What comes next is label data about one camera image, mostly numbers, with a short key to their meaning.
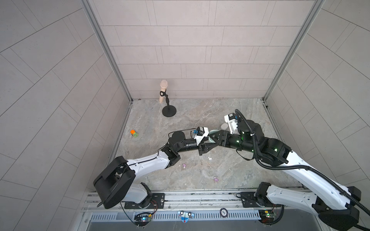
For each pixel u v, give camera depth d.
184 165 0.82
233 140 0.55
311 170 0.40
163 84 0.87
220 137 0.55
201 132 0.57
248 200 0.70
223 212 0.68
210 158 0.85
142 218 0.65
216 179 0.78
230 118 0.59
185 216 0.66
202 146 0.62
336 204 0.38
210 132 0.63
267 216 0.68
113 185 0.40
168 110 1.07
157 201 0.70
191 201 0.72
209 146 0.64
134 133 0.93
